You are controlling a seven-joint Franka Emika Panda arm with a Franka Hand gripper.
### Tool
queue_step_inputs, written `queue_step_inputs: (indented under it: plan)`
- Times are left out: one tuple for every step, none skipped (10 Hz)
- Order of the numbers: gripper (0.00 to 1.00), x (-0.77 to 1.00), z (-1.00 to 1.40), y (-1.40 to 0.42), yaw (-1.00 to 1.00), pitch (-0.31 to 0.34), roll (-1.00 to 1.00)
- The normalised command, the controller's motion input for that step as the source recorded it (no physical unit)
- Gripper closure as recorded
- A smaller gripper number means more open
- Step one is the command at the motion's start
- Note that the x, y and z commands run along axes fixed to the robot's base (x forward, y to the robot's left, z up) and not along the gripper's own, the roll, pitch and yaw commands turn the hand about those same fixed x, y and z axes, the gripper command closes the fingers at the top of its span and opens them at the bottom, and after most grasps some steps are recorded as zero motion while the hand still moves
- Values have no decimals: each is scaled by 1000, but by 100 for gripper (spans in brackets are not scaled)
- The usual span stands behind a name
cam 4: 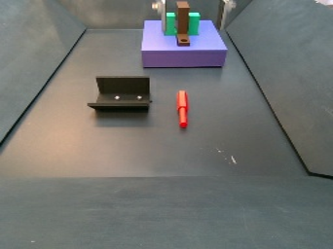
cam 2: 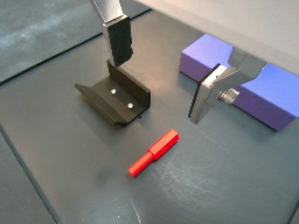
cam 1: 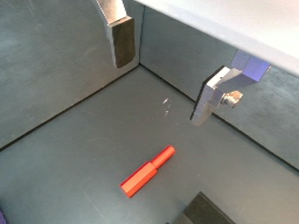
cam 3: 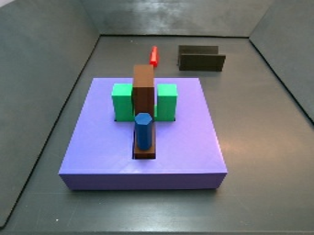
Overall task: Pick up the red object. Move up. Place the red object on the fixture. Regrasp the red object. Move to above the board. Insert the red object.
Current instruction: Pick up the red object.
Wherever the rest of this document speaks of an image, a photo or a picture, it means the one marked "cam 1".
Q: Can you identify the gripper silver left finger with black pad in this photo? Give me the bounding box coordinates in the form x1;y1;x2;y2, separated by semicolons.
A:
94;0;137;68

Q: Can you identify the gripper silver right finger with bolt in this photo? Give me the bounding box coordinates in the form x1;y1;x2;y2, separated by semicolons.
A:
191;50;270;126

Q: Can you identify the red peg object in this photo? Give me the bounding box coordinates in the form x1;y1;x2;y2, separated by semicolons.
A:
121;146;175;198

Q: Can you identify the purple base board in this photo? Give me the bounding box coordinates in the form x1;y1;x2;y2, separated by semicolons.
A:
0;209;7;224

